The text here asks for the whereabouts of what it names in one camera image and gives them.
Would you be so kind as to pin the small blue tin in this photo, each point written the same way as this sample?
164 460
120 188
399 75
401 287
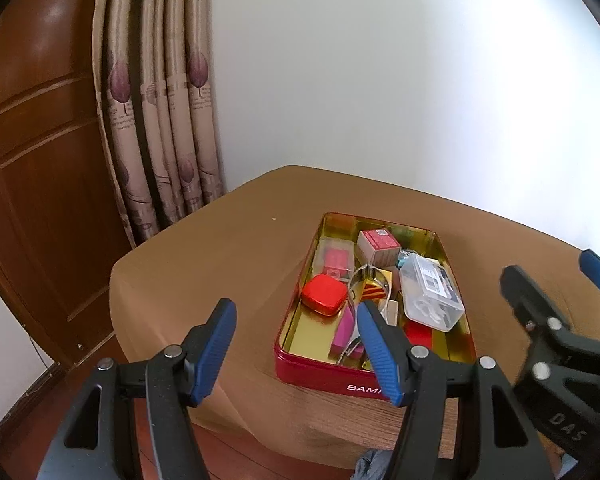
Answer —
404 258

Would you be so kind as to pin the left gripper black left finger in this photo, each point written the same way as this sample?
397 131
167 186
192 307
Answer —
97 438

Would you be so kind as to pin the clear plastic floss box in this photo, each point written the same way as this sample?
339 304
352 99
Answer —
429 295

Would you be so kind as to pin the red rounded square tin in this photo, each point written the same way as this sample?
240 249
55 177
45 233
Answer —
324 295

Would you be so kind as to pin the pink card in clear case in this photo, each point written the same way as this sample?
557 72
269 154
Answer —
334 257

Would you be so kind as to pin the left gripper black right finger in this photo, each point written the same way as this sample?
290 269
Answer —
462 420

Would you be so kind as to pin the pink topped cardboard box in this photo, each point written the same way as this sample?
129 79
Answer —
377 247

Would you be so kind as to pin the brown wooden door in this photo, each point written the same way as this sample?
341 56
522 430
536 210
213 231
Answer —
60 230

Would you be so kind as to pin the yellow cube box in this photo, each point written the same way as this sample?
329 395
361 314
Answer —
377 287

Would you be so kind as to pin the pink rectangular eraser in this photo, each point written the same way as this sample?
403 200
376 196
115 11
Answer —
341 339

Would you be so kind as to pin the red flat block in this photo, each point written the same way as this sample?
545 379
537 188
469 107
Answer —
418 334

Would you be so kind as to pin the patterned beige curtain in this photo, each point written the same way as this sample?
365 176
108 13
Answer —
151 65

